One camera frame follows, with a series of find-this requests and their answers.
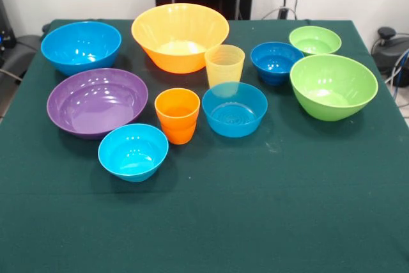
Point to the black power adapter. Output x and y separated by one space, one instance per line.
282 13

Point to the purple bowl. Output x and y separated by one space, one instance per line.
96 103

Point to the dark grey seat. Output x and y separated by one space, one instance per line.
25 49

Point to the small dark blue bowl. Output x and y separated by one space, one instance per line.
274 62

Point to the orange cup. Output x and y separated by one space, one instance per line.
177 126

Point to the large blue bowl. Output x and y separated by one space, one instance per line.
80 46

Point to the black electronic device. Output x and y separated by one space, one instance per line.
6 36

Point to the small light blue bowl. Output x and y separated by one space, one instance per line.
132 154

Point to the translucent blue ridged bowl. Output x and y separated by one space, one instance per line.
234 122

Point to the large orange bowl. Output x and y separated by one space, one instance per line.
179 30

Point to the small green bowl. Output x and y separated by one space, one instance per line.
314 43

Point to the dark green tablecloth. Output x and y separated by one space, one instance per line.
223 206

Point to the yellow cup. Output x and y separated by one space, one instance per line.
223 68

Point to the large green bowl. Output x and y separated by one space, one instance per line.
332 87

